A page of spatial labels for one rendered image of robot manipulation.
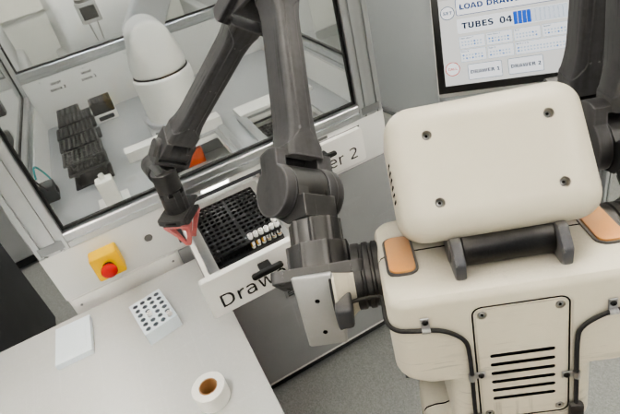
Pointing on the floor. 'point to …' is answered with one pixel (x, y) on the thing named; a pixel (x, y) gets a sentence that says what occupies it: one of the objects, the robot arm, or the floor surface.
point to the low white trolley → (139, 360)
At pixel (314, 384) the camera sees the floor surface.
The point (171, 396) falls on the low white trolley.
